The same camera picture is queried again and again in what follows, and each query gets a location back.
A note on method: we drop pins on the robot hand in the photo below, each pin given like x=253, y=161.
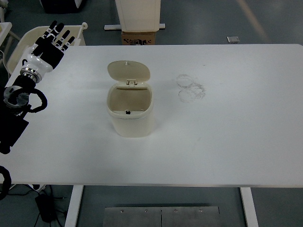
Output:
x=40, y=62

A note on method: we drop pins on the cream trash bin with lid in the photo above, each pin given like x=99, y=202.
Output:
x=132, y=123

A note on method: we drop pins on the black power adapter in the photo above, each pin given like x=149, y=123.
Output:
x=46, y=208

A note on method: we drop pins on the white floor base bar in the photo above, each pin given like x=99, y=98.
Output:
x=111, y=27

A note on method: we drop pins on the tall white bin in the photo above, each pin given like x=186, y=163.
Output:
x=138, y=14

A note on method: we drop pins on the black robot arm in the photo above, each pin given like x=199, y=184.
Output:
x=14, y=127

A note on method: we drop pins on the cream plastic tub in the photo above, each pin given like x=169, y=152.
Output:
x=77, y=30

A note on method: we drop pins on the white power strip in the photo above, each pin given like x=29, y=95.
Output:
x=39, y=186

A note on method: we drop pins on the small grey floor plate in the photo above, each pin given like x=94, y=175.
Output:
x=233, y=39

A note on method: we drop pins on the brown cardboard box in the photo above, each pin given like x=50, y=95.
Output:
x=138, y=37

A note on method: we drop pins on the white table leg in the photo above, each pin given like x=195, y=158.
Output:
x=73, y=208
x=249, y=208

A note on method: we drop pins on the grey metal plate with screws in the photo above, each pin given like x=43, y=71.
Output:
x=142, y=218

